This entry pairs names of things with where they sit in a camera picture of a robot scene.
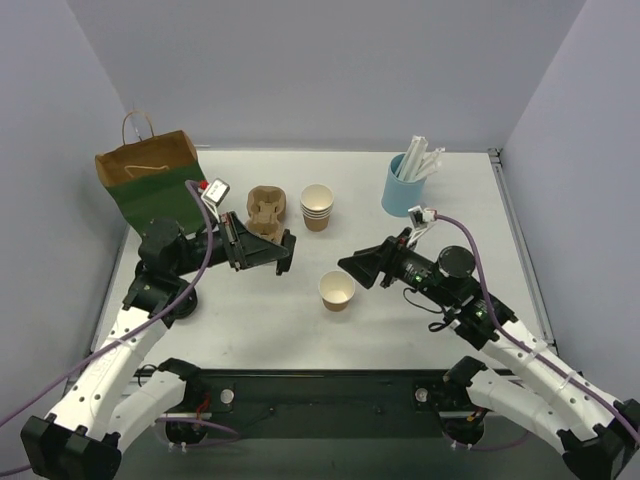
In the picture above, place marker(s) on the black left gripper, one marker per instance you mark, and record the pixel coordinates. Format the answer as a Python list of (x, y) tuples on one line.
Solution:
[(231, 240)]

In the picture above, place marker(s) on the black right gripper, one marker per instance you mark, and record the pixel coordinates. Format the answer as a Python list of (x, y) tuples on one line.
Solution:
[(385, 265)]

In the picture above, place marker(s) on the brown paper coffee cup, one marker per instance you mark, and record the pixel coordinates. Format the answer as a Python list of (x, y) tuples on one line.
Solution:
[(336, 289)]

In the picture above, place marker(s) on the green and brown paper bag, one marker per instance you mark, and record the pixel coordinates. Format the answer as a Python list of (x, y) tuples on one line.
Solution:
[(147, 180)]

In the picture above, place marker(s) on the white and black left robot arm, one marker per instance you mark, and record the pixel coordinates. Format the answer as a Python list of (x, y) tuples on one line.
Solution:
[(85, 435)]

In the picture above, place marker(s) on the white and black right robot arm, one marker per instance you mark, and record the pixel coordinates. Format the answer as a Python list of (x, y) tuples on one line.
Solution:
[(595, 433)]

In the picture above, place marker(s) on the stack of brown paper cups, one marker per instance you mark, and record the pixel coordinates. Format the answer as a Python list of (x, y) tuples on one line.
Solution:
[(316, 203)]

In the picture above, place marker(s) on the light blue straw holder cup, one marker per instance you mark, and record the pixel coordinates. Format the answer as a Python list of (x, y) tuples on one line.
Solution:
[(399, 196)]

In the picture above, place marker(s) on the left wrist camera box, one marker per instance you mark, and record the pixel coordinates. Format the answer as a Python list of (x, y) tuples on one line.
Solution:
[(214, 192)]

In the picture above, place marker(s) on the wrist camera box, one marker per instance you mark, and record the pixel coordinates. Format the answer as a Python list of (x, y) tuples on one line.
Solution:
[(214, 192), (422, 217)]

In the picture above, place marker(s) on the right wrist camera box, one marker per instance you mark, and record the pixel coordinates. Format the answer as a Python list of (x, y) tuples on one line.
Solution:
[(422, 217)]

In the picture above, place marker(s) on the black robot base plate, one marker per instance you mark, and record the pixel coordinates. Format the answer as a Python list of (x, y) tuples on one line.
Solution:
[(333, 404)]

